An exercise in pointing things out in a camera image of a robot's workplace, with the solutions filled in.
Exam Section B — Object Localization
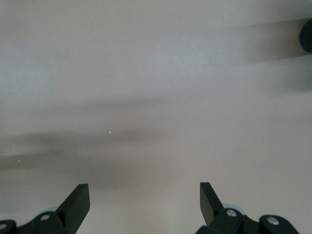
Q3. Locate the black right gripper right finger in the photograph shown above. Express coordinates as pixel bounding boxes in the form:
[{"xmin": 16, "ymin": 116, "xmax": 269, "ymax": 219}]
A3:
[{"xmin": 195, "ymin": 182, "xmax": 301, "ymax": 234}]

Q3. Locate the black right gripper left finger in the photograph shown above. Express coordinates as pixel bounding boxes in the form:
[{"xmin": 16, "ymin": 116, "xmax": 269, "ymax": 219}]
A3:
[{"xmin": 0, "ymin": 183, "xmax": 90, "ymax": 234}]

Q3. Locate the black round object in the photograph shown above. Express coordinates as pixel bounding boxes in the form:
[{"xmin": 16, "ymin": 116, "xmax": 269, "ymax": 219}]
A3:
[{"xmin": 299, "ymin": 18, "xmax": 312, "ymax": 54}]

